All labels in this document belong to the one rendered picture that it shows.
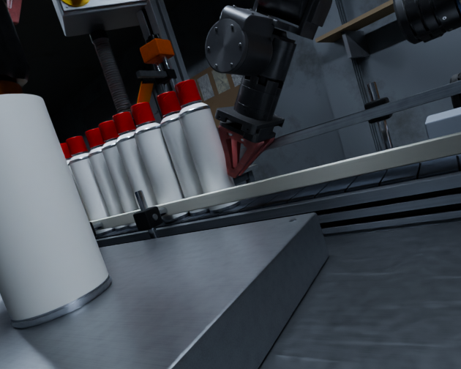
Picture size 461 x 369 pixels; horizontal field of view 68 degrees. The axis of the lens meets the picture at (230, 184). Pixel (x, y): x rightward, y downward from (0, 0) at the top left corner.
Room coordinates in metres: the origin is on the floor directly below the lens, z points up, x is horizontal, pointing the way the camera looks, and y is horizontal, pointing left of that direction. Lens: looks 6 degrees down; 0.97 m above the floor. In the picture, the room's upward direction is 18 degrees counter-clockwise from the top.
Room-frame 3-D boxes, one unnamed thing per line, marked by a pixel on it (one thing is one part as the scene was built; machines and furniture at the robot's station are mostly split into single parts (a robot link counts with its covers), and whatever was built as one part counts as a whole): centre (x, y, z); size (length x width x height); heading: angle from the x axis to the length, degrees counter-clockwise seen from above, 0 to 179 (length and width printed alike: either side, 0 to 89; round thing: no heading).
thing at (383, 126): (0.47, -0.22, 0.91); 0.07 x 0.03 x 0.17; 146
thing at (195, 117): (0.54, 0.02, 0.98); 0.05 x 0.05 x 0.20
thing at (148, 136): (0.59, 0.10, 0.98); 0.05 x 0.05 x 0.20
